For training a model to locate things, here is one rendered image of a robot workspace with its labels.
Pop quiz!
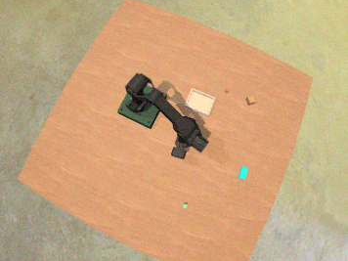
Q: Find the small teal block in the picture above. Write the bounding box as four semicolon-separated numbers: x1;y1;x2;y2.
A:
239;166;248;180

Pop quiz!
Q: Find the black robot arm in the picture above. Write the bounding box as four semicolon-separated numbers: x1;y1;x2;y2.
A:
125;72;209;153

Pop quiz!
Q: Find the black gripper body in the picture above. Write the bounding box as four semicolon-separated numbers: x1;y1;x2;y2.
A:
171;135;187;159

